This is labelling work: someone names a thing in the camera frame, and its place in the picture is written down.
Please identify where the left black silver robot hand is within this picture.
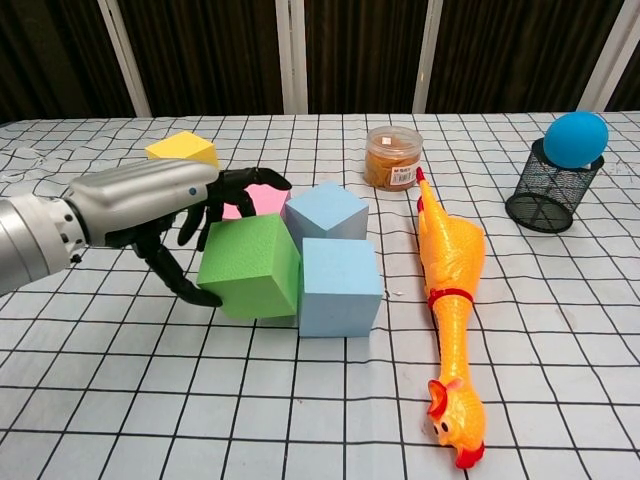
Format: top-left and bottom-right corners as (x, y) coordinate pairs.
(67, 158), (293, 307)

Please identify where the yellow foam cube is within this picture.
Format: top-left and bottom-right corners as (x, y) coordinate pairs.
(144, 130), (220, 169)

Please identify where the green foam cube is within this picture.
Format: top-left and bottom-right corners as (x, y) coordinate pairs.
(196, 213), (302, 321)

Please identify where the pink foam cube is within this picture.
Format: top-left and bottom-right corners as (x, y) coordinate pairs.
(222, 183), (291, 221)

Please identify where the light blue cube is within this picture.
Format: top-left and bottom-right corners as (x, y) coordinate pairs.
(298, 237), (385, 340)
(283, 181), (370, 241)

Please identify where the light blue front cube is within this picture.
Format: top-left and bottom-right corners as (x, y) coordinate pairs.
(298, 237), (385, 340)

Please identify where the white checkered tablecloth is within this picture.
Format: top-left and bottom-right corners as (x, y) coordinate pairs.
(0, 110), (640, 480)

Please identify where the clear jar of rubber bands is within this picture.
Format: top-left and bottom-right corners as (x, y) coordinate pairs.
(363, 125), (423, 191)

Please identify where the orange rubber chicken toy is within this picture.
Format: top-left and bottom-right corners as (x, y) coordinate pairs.
(415, 166), (487, 470)

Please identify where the black mesh pen holder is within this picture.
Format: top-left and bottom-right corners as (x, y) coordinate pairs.
(504, 138), (605, 233)

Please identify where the blue ball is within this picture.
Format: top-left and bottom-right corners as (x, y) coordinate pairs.
(543, 111), (610, 169)

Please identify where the white metal frame bar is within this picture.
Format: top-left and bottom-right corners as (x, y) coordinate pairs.
(410, 0), (444, 114)
(96, 0), (153, 119)
(579, 0), (640, 112)
(274, 0), (309, 115)

